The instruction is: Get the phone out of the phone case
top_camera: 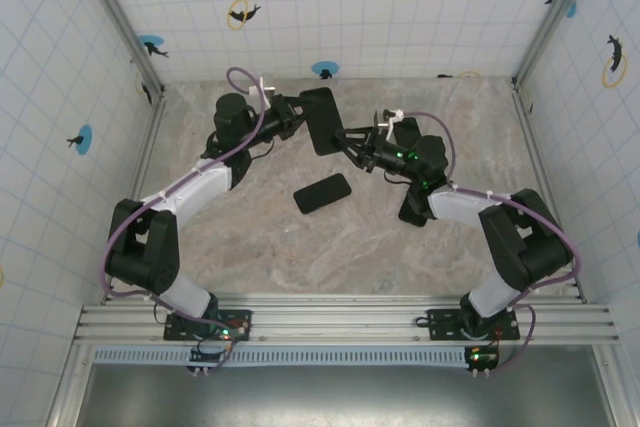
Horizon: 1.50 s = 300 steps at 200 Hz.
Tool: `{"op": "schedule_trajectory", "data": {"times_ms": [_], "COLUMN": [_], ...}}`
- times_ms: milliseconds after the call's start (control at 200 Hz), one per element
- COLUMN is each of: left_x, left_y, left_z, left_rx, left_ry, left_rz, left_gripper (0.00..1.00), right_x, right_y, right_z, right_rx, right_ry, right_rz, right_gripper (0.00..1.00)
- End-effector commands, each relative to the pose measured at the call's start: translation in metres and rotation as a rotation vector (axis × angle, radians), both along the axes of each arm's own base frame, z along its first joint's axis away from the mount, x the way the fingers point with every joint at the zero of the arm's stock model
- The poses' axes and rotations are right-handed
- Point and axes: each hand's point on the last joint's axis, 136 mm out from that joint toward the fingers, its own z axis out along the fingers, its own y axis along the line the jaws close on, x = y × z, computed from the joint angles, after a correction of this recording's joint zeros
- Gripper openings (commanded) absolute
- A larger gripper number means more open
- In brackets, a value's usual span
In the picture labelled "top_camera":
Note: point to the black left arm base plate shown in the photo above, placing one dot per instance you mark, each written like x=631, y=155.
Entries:
x=175, y=332

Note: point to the aluminium table side rail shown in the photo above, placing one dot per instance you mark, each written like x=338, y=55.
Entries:
x=137, y=187
x=545, y=182

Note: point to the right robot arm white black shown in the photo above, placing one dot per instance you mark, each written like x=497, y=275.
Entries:
x=460, y=204

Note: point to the grey metal panel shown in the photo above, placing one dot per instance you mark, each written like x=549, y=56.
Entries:
x=350, y=397

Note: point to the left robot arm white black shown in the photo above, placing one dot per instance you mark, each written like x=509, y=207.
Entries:
x=200, y=182

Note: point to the aluminium corner post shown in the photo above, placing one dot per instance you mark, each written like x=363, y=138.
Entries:
x=120, y=22
x=555, y=12

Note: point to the aluminium extrusion mounting beam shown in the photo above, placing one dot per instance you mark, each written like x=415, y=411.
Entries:
x=340, y=319

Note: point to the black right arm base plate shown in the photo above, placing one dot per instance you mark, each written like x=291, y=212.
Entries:
x=440, y=327

